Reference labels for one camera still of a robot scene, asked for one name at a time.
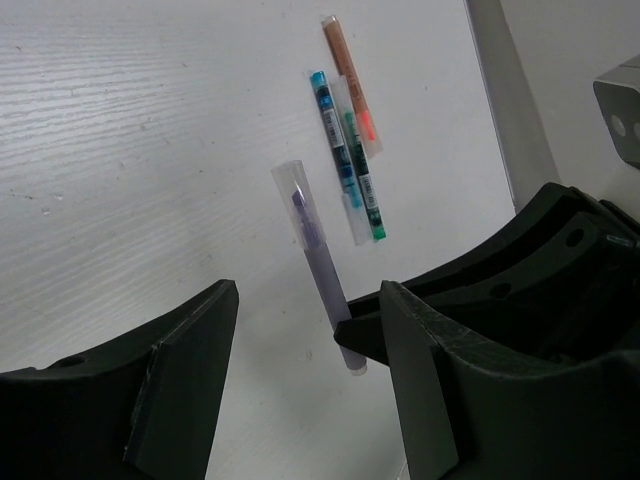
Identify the blue gel pen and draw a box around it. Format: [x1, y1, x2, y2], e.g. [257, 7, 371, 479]
[310, 70, 363, 209]

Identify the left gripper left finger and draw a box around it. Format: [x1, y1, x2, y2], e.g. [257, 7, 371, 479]
[1, 280, 239, 479]

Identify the orange highlighter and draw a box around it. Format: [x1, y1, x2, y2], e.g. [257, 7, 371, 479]
[321, 15, 383, 157]

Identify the purple highlighter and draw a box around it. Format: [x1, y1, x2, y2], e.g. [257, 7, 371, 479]
[271, 159, 369, 376]

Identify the green gel pen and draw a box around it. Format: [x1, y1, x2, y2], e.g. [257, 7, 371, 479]
[332, 75, 386, 242]

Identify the right aluminium rail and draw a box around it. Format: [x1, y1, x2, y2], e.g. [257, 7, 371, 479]
[465, 0, 560, 212]

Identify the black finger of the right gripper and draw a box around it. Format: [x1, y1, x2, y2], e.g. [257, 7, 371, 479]
[334, 183, 639, 370]

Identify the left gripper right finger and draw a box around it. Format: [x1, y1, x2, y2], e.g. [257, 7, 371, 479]
[380, 281, 639, 479]

